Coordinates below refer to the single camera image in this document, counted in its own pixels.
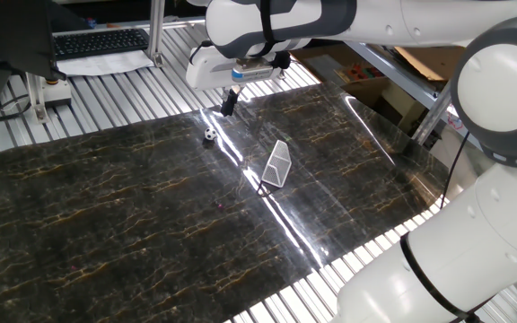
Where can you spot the dark marble pattern mat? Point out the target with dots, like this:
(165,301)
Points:
(106,202)

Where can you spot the aluminium shelf frame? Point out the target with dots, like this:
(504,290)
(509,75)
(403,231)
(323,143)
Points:
(388,67)

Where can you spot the white mesh toy goal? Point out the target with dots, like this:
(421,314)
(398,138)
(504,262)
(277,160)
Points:
(277,163)

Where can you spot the black computer monitor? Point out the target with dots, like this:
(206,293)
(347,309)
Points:
(7,36)

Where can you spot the white paper sheet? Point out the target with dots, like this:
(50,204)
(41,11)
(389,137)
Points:
(106,63)

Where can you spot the open cardboard box colourful contents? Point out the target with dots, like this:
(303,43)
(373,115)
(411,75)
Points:
(357,76)

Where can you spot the aluminium profile post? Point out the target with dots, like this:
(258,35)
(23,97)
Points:
(433,114)
(156,27)

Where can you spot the silver wrist-mounted camera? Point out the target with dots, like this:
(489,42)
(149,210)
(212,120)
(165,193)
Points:
(251,72)

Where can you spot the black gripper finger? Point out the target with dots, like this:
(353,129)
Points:
(237,90)
(228,105)

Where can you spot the short aluminium bracket post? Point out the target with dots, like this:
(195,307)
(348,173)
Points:
(38,96)

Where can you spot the flat brown cardboard sheet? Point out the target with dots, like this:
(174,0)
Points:
(429,63)

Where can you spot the white box with black knob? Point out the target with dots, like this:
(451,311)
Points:
(58,93)

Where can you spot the aluminium frame rail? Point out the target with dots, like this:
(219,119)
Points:
(182,22)

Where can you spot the small black white soccer ball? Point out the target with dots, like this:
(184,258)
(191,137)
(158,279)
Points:
(210,133)

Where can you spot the black computer keyboard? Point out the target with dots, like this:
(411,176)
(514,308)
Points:
(101,42)

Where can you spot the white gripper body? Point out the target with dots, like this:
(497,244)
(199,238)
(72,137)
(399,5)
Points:
(204,72)

